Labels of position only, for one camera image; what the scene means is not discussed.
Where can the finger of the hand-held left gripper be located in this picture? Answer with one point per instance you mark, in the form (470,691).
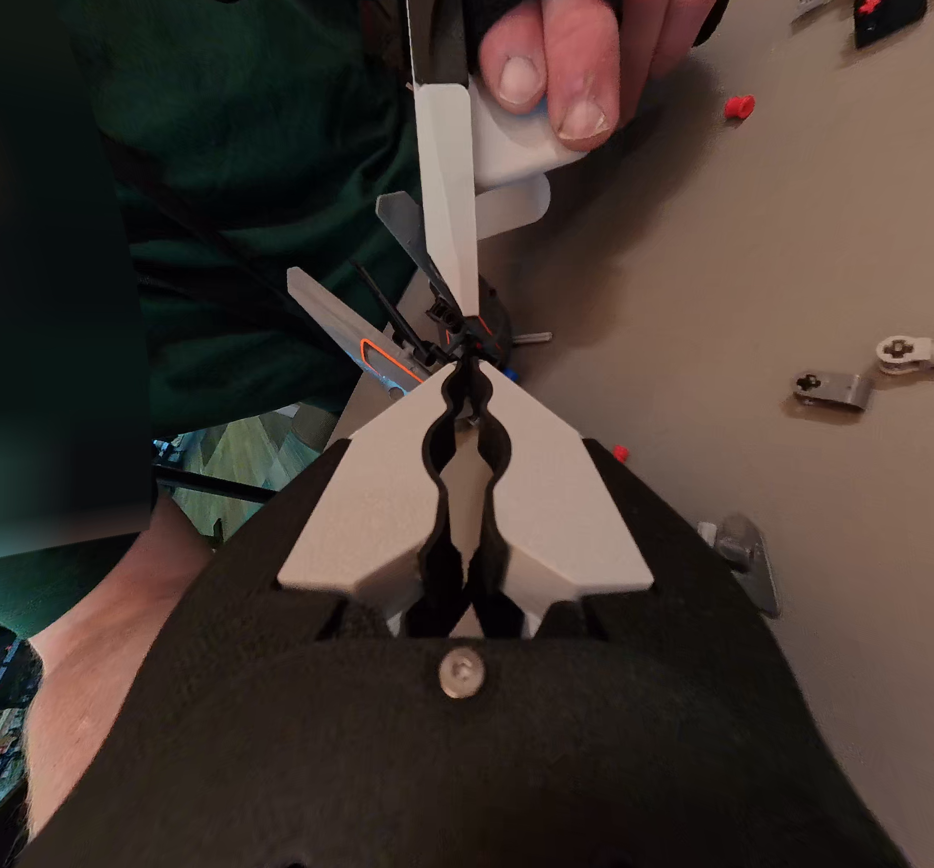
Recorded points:
(449,175)

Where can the red lego bush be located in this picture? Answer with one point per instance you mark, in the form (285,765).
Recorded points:
(739,107)

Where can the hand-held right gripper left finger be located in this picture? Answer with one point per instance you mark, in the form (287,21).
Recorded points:
(357,518)

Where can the dark grey lego connector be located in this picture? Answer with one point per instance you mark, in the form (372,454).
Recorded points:
(839,390)

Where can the grey lego wing assembly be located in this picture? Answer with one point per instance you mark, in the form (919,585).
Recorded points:
(343,320)

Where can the person's left hand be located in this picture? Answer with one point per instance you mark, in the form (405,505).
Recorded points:
(584,58)

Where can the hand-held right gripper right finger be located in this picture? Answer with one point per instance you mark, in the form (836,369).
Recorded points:
(569,518)

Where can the person's right forearm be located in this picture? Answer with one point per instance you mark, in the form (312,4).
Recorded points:
(95,663)

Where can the grey lego axle blue assembly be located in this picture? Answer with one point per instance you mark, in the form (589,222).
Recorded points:
(748,554)

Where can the light grey lego connector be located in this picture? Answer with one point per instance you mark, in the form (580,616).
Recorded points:
(905,353)

